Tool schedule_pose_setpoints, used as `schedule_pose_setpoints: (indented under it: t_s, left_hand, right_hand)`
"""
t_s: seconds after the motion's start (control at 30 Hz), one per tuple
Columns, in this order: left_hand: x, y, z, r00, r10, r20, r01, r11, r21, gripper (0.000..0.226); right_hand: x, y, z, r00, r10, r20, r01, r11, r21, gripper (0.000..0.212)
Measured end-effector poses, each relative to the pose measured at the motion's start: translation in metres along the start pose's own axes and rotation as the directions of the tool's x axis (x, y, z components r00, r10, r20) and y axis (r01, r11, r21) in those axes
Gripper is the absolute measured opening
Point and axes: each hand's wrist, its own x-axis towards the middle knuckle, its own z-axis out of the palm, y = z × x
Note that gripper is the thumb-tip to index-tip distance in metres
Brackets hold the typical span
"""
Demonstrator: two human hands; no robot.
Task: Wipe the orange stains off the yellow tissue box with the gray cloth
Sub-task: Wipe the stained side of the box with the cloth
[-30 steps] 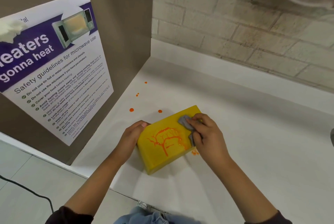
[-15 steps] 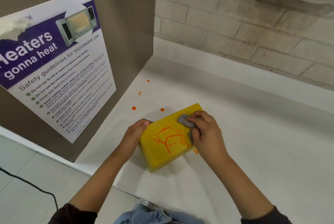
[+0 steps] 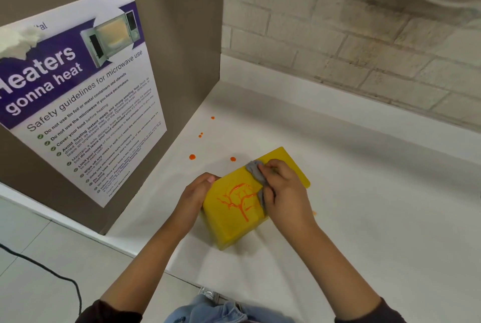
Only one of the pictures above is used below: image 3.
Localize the person's left hand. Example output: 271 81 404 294
174 172 222 233

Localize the person's right hand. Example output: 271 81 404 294
259 159 316 235

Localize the yellow box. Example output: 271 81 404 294
202 147 312 251

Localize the grey cleaning cloth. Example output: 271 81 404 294
245 160 277 216

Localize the person's left forearm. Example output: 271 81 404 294
75 217 196 323

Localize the person's right forearm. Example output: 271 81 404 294
278 221 408 323

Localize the grey shoe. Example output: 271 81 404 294
198 286 230 303

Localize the white and purple safety poster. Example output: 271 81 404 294
0 0 168 208

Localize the brown cabinet side panel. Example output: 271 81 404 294
0 0 226 236

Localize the black cable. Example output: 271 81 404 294
0 243 83 314

